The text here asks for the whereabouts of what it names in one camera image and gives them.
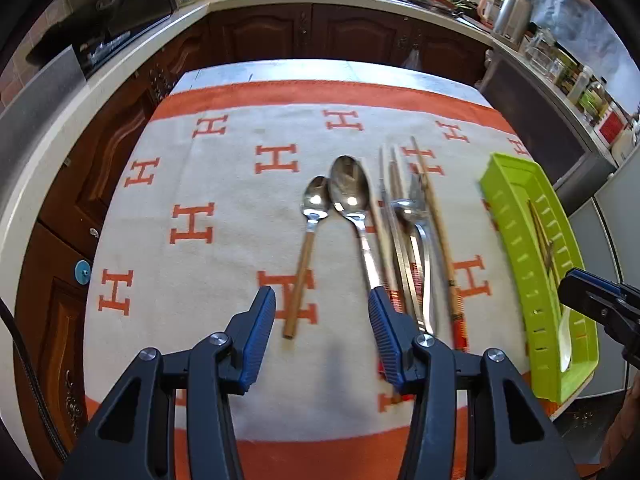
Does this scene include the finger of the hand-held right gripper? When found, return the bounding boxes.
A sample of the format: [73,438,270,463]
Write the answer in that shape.
[567,268,640,311]
[557,277,640,361]

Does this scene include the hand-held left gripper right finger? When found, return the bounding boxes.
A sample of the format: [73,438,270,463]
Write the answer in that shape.
[368,286,581,480]

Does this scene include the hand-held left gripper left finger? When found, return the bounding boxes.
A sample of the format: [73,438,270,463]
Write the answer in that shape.
[60,286,277,480]

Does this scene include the green plastic utensil tray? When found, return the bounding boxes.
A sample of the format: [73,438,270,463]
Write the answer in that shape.
[479,152,601,405]

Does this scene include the medium metal spoon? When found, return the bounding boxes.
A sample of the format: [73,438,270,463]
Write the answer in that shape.
[389,199,435,335]

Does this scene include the metal fork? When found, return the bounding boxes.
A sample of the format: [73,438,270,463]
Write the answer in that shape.
[407,174,435,335]

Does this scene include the small spoon with wooden handle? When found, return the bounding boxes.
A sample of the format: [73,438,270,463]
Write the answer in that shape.
[282,176,331,340]

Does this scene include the large metal spoon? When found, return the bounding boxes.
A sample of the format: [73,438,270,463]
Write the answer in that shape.
[327,155,401,311]

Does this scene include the white spoon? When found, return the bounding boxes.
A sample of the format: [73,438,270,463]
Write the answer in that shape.
[556,309,577,374]

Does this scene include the orange and white printed blanket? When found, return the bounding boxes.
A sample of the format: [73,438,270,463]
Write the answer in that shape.
[82,80,556,480]

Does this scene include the red box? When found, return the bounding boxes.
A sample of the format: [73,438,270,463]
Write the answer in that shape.
[597,110,624,144]

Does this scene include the row of jars and bottles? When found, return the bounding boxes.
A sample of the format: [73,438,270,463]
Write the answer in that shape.
[521,25,640,131]

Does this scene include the steel kettle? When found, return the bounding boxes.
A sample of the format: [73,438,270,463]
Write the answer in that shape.
[492,0,532,44]

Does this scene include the pink jug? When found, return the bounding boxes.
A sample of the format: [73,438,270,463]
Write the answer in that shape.
[476,0,504,24]

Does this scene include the stainless steel panel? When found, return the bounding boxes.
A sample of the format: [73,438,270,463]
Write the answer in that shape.
[0,45,90,211]

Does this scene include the brown wooden kitchen cabinets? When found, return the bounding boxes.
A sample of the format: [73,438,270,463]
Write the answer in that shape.
[15,2,493,461]

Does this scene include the black cable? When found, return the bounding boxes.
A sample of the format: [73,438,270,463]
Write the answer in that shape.
[0,299,68,462]

